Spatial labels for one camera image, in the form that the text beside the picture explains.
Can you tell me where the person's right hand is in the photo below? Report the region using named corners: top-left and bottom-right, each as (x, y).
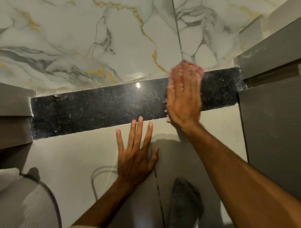
top-left (165, 61), bottom-right (204, 129)

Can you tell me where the person's left hand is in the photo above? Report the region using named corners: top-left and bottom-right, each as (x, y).
top-left (116, 116), bottom-right (159, 185)

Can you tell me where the person's right forearm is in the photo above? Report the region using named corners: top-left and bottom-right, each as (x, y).
top-left (177, 122), bottom-right (301, 228)

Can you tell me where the person's left forearm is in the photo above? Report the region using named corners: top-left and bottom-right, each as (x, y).
top-left (71, 177), bottom-right (144, 228)

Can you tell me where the black granite threshold strip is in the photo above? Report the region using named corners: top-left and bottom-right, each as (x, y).
top-left (31, 67), bottom-right (247, 140)

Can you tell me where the white ribbed bin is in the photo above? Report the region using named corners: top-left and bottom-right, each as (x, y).
top-left (0, 168), bottom-right (62, 228)

